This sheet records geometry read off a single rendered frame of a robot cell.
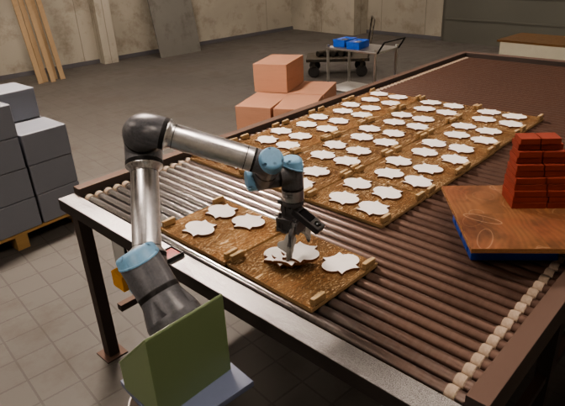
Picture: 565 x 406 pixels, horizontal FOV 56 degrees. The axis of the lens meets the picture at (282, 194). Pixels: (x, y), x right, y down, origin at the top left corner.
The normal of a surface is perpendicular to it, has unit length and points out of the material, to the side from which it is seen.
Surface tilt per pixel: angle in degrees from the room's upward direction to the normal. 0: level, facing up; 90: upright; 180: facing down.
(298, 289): 0
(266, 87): 90
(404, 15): 90
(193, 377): 90
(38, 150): 90
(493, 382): 0
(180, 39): 79
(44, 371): 0
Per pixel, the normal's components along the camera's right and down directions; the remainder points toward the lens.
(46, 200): 0.77, 0.24
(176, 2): 0.65, 0.11
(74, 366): -0.04, -0.90
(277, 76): -0.35, 0.41
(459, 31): -0.74, 0.32
